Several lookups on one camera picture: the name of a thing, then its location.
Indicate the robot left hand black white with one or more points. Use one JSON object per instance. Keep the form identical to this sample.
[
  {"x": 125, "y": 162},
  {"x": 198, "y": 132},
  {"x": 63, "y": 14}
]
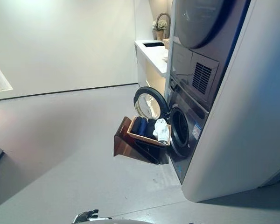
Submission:
[{"x": 85, "y": 215}]

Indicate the blue garment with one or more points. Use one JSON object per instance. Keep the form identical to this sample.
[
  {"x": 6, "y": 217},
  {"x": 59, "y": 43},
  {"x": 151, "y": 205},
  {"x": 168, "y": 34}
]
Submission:
[{"x": 143, "y": 127}]

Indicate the white garment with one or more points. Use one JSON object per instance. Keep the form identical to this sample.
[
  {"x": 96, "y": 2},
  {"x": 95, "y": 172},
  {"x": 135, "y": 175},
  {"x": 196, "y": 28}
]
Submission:
[{"x": 161, "y": 130}]

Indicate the dark grey washing machine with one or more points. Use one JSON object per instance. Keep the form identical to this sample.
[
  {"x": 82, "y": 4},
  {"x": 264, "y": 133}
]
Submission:
[{"x": 198, "y": 116}]

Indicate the brown acrylic stand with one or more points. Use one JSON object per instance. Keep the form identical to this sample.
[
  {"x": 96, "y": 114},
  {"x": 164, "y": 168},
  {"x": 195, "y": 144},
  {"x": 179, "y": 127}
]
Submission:
[{"x": 123, "y": 144}]

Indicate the rectangular wicker laundry basket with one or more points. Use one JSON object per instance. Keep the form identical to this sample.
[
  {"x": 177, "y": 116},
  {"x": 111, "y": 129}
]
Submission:
[{"x": 140, "y": 137}]

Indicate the round glass washer door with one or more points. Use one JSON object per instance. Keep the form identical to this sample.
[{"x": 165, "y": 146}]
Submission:
[{"x": 149, "y": 105}]

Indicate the energy label sticker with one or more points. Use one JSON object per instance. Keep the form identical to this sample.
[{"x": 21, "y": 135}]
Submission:
[{"x": 197, "y": 130}]

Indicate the white counter cabinet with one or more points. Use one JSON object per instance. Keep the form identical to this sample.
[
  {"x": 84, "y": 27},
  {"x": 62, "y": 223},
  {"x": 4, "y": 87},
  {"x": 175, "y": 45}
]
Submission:
[{"x": 151, "y": 58}]

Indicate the black rectangular sink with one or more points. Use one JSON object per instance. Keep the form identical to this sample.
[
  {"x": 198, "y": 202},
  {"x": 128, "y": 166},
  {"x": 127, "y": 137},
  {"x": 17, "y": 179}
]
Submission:
[{"x": 152, "y": 44}]

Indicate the small wicker tray basket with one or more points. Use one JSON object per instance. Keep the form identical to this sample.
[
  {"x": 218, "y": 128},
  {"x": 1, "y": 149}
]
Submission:
[{"x": 166, "y": 44}]

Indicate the white flowers in pot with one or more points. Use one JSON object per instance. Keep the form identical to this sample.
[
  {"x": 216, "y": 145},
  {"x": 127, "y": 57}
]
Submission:
[{"x": 159, "y": 26}]

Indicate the bronze arched faucet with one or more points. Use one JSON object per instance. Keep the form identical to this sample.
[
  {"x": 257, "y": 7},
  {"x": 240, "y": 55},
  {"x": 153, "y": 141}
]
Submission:
[{"x": 159, "y": 17}]

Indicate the dark grey stacked dryer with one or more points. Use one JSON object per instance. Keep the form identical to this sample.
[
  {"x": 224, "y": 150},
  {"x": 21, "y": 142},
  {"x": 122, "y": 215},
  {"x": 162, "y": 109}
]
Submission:
[{"x": 196, "y": 23}]

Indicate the white appliance enclosure frame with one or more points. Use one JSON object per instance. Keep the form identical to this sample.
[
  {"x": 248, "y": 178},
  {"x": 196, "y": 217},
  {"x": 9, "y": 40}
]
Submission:
[{"x": 247, "y": 116}]

